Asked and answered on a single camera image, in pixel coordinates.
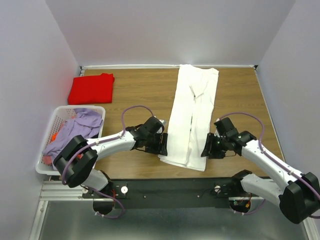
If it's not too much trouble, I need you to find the white plastic laundry basket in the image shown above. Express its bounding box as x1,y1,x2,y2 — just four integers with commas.
35,105,106,176

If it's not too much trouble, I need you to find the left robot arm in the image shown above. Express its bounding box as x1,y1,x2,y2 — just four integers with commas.
52,116,168,198

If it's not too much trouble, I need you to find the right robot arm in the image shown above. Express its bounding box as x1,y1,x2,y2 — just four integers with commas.
201,116,320,224

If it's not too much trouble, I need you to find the folded red t-shirt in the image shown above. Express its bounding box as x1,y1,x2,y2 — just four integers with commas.
67,73,115,105

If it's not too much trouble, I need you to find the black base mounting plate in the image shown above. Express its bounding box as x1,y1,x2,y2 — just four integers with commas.
82,174,266,210

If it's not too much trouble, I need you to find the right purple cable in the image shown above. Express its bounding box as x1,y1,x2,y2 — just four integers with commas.
219,111,320,221

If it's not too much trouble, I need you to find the purple cable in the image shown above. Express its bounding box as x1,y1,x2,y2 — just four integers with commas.
219,111,320,221
61,105,156,220

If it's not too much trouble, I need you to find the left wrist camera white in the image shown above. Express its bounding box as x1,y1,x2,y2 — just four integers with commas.
156,118,167,132

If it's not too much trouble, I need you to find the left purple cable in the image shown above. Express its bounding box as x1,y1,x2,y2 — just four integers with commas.
61,105,156,220

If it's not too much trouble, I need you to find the orange pink garment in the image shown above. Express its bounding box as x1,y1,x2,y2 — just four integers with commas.
42,132,79,170

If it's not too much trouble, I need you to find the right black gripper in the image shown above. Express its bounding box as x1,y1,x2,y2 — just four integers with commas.
200,131,228,159

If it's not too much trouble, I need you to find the lavender t-shirt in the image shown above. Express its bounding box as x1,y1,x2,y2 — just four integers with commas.
43,108,103,164

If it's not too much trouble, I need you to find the aluminium rail frame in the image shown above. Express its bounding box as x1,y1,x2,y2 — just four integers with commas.
30,181,320,240

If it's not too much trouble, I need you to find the white t-shirt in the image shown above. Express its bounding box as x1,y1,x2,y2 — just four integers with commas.
159,64,219,172

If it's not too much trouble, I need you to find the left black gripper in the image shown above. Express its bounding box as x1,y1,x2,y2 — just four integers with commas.
145,131,168,156

